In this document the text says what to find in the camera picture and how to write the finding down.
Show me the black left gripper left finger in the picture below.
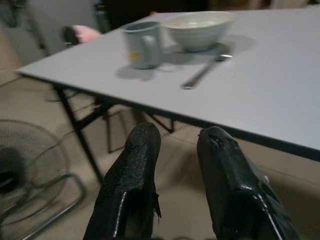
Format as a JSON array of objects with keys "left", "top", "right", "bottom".
[{"left": 83, "top": 122, "right": 162, "bottom": 240}]

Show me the black floor fan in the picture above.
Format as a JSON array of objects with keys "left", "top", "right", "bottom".
[{"left": 0, "top": 119, "right": 87, "bottom": 240}]

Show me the white ceramic bowl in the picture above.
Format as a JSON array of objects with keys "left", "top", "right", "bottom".
[{"left": 162, "top": 11, "right": 236, "bottom": 53}]

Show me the pale blue ceramic mug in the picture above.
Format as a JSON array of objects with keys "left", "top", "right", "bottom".
[{"left": 120, "top": 21, "right": 163, "bottom": 70}]

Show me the white folding table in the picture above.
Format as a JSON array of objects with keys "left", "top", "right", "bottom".
[{"left": 16, "top": 5, "right": 320, "bottom": 186}]

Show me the silver metal spoon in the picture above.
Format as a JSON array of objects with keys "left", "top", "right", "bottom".
[{"left": 181, "top": 53, "right": 234, "bottom": 90}]

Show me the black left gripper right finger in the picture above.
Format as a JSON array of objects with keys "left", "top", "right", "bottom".
[{"left": 196, "top": 126, "right": 302, "bottom": 240}]

